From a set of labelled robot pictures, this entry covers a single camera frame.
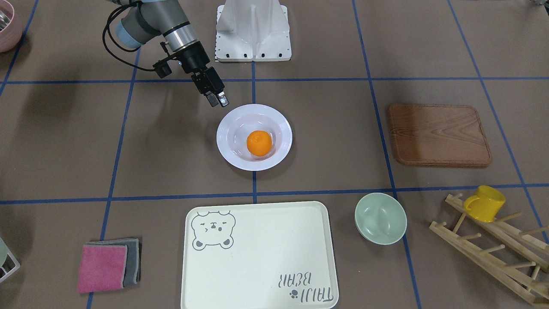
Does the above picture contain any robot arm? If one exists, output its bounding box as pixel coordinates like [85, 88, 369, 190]
[103, 0, 229, 107]

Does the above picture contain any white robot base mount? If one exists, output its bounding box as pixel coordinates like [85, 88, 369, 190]
[214, 0, 292, 62]

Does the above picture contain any pink folded cloth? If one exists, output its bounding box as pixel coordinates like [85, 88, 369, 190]
[77, 244, 128, 294]

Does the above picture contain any yellow plastic cup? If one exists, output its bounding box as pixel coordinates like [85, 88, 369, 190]
[463, 185, 506, 223]

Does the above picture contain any orange fruit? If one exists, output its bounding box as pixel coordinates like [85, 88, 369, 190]
[246, 130, 273, 157]

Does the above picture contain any wooden cup drying rack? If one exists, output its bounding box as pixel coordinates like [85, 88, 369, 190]
[429, 194, 549, 309]

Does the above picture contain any cream bear tray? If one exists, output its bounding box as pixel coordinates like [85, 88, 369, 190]
[180, 201, 339, 309]

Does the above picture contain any light green bowl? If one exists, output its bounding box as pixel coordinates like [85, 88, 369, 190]
[354, 192, 408, 245]

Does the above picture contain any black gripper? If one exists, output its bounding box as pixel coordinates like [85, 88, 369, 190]
[175, 41, 229, 107]

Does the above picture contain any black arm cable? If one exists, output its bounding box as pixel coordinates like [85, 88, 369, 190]
[102, 0, 181, 72]

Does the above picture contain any white wire cup rack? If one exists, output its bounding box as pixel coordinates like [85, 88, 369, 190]
[0, 248, 21, 283]

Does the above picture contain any pink bowl with spoon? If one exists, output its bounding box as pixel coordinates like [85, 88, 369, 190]
[0, 0, 23, 53]

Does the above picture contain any white ceramic plate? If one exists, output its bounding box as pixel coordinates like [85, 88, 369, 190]
[216, 104, 293, 171]

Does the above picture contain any wooden cutting board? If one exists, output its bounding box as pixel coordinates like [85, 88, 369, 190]
[386, 103, 493, 168]

